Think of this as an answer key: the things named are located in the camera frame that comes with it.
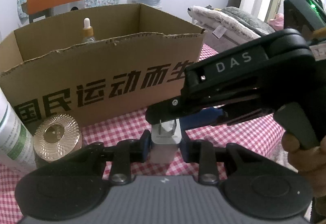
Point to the brown cardboard box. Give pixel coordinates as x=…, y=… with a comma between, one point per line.
x=137, y=60

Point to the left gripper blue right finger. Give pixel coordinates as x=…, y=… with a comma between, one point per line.
x=202, y=153

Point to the gold lid jar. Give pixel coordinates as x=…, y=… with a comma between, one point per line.
x=58, y=136

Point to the white pill bottle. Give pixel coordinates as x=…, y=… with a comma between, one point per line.
x=16, y=141

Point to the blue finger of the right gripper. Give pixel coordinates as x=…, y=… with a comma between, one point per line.
x=205, y=117

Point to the operator right hand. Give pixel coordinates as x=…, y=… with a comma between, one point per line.
x=311, y=165

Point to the green dropper bottle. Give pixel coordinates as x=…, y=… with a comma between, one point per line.
x=88, y=33

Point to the white power adapter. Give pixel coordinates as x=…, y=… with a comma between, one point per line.
x=165, y=140

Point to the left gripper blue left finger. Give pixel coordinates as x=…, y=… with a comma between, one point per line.
x=125, y=153

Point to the bed with blankets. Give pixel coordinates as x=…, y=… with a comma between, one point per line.
x=228, y=27

